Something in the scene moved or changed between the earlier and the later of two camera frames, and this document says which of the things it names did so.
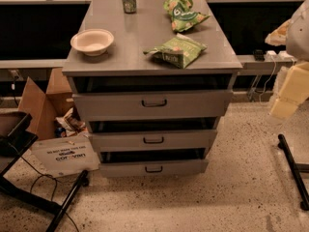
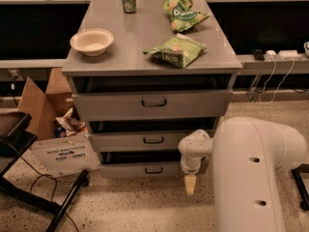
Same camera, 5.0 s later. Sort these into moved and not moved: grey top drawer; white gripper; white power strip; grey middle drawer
Moved: white gripper
Not moved: grey middle drawer; white power strip; grey top drawer
